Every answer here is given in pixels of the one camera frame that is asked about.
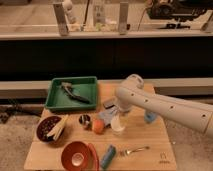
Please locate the grey-blue towel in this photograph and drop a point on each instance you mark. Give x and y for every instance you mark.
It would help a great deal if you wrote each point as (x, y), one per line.
(108, 114)

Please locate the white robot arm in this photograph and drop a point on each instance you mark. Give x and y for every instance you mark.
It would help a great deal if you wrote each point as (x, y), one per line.
(194, 115)

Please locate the green plastic tray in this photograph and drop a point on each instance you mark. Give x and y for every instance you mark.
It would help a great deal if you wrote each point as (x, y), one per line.
(57, 100)

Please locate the dark tongs in tray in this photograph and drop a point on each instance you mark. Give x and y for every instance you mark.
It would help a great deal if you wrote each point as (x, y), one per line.
(67, 87)

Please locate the dark grey rectangular block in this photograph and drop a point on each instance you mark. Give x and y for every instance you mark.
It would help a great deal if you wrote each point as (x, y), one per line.
(108, 104)

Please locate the orange fruit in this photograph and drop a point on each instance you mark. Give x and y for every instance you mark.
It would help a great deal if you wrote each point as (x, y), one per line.
(98, 126)

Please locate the small metal cup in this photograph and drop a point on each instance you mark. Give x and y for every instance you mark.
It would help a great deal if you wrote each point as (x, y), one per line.
(85, 121)

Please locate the white plastic cup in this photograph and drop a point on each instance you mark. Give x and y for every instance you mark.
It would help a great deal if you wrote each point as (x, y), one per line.
(116, 125)

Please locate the blue cup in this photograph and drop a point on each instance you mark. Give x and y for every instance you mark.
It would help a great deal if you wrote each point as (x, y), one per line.
(150, 117)

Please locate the wooden board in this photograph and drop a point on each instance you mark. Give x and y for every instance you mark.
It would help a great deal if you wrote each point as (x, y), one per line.
(159, 157)

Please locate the metal fork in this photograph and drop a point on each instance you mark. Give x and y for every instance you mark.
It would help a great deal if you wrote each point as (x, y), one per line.
(128, 152)

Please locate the blue-green cylinder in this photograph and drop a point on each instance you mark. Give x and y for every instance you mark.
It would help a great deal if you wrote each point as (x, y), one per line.
(108, 156)

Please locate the dark brown bowl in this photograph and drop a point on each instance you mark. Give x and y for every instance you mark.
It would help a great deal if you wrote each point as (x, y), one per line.
(45, 126)

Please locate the red bowl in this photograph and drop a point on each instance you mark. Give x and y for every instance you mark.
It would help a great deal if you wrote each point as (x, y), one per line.
(75, 156)

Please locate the red plate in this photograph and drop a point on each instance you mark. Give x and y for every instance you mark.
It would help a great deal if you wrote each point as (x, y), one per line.
(94, 155)

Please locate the black machine in background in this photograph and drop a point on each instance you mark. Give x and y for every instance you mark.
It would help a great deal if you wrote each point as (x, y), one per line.
(182, 10)

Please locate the left metal post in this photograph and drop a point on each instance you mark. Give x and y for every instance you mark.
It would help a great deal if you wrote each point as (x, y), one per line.
(60, 18)

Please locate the metal post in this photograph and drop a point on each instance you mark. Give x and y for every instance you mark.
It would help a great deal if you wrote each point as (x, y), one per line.
(123, 15)
(60, 18)

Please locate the right metal post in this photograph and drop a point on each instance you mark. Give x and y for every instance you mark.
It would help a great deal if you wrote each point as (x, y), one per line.
(123, 15)

